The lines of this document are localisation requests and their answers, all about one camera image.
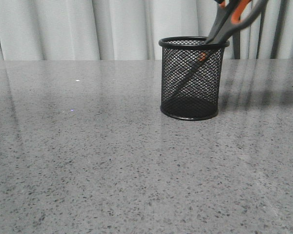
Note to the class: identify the grey orange scissors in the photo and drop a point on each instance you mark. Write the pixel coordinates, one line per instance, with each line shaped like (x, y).
(228, 21)

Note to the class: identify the black mesh pen bucket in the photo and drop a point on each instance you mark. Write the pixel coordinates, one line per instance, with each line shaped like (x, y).
(190, 81)

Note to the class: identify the white pleated curtain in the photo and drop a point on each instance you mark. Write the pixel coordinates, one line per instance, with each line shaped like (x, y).
(131, 29)

